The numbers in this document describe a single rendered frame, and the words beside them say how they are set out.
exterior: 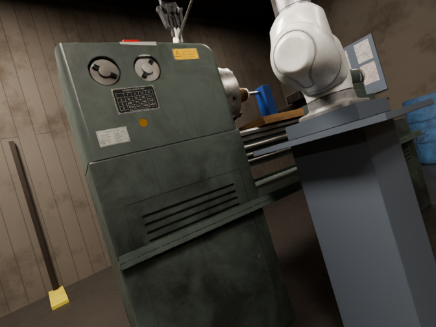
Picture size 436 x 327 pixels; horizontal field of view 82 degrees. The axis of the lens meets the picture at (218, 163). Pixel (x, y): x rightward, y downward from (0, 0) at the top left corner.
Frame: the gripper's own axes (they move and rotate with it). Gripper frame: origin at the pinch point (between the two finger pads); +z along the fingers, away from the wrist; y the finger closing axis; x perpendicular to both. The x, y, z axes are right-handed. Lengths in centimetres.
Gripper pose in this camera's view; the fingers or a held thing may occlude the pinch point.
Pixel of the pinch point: (177, 36)
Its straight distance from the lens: 131.4
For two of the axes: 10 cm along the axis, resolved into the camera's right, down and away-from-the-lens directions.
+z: 2.9, 9.6, 0.0
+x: -4.8, 1.4, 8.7
